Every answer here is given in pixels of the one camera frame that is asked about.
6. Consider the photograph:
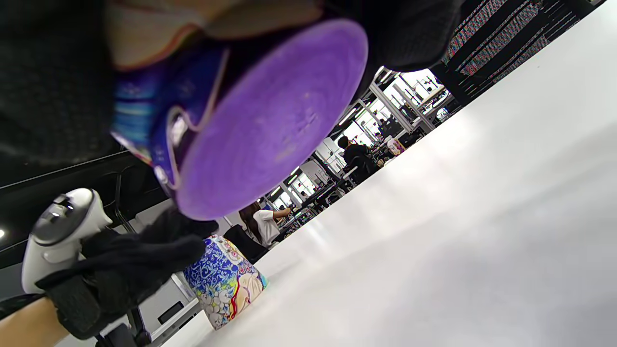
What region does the blue floral patterned cup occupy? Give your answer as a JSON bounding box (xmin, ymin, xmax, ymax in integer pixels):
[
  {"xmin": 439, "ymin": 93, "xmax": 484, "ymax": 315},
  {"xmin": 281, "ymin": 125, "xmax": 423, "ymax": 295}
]
[{"xmin": 183, "ymin": 235, "xmax": 268, "ymax": 331}]

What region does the person's left hand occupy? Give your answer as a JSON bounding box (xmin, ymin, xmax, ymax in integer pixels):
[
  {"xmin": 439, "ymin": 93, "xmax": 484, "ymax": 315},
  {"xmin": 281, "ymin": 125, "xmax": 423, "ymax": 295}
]
[{"xmin": 36, "ymin": 206, "xmax": 220, "ymax": 341}]

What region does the patterned cup with purple base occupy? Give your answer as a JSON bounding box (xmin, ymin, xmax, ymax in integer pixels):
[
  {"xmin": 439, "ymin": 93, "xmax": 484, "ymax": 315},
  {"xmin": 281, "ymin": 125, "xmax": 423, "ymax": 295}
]
[{"xmin": 105, "ymin": 0, "xmax": 369, "ymax": 221}]

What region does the person's right hand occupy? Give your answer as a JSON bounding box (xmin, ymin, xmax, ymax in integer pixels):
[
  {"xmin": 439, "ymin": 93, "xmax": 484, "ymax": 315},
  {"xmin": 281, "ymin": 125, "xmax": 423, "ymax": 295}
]
[{"xmin": 0, "ymin": 0, "xmax": 464, "ymax": 167}]

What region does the person's left forearm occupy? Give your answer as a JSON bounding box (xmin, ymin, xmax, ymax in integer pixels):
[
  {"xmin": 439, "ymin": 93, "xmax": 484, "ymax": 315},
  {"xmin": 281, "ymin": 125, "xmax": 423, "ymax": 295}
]
[{"xmin": 0, "ymin": 296, "xmax": 71, "ymax": 347}]

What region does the black office chair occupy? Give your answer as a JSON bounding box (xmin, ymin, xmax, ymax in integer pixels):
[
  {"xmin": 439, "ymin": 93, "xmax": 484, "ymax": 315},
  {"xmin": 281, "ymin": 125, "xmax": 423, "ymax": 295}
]
[{"xmin": 223, "ymin": 225, "xmax": 269, "ymax": 264}]

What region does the white hand controller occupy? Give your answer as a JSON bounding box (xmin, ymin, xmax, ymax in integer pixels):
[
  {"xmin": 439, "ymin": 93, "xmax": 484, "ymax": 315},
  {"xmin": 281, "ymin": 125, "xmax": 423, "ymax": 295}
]
[{"xmin": 21, "ymin": 188, "xmax": 113, "ymax": 294}]

